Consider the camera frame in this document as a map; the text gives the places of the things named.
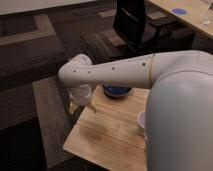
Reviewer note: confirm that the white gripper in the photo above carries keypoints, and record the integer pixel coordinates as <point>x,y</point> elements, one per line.
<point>81,96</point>

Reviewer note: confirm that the blue ceramic bowl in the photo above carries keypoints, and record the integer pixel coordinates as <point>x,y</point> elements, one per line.
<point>116,91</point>

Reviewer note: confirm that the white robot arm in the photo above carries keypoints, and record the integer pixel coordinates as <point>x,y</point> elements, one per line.
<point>179,108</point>

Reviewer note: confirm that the white cup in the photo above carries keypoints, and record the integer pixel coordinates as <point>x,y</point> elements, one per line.
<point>141,121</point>

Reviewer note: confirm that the black office chair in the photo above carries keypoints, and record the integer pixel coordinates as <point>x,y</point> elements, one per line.
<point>141,27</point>

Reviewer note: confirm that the blue round coaster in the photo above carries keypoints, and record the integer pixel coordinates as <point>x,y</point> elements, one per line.
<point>179,11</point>

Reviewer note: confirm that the wooden background desk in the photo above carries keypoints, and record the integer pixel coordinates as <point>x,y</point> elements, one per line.
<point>195,12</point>

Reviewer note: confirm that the clear glass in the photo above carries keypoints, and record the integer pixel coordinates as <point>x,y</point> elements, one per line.
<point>209,12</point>

